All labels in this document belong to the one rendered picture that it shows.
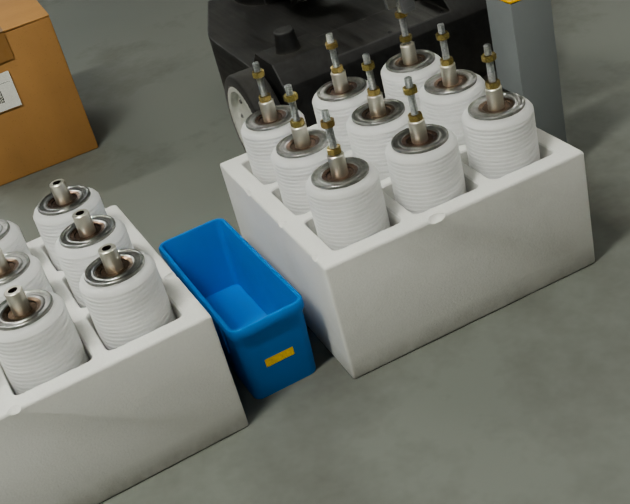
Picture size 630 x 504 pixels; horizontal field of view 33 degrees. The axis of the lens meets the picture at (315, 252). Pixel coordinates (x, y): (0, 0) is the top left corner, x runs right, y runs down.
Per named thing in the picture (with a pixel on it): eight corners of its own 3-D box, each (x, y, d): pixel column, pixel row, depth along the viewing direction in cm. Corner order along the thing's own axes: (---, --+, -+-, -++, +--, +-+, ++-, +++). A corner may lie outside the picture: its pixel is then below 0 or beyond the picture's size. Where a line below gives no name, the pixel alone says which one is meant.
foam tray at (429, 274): (248, 259, 170) (218, 163, 161) (453, 169, 180) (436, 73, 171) (354, 380, 138) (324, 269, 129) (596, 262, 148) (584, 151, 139)
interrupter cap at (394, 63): (404, 51, 163) (403, 47, 163) (445, 54, 159) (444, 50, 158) (376, 72, 159) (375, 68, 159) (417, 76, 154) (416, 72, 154)
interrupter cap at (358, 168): (301, 178, 136) (300, 173, 135) (351, 155, 138) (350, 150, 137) (328, 198, 130) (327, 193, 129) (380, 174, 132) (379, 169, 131)
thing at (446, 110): (471, 215, 153) (451, 103, 143) (425, 198, 160) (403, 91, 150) (514, 185, 157) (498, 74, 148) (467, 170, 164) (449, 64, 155)
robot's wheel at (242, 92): (241, 158, 203) (213, 63, 192) (264, 148, 204) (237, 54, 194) (281, 195, 186) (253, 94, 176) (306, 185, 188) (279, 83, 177)
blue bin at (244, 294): (178, 308, 163) (155, 244, 157) (241, 279, 166) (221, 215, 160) (254, 407, 138) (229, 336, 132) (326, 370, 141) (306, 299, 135)
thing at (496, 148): (544, 199, 152) (529, 85, 143) (551, 234, 144) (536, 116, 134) (477, 209, 154) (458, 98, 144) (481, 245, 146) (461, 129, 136)
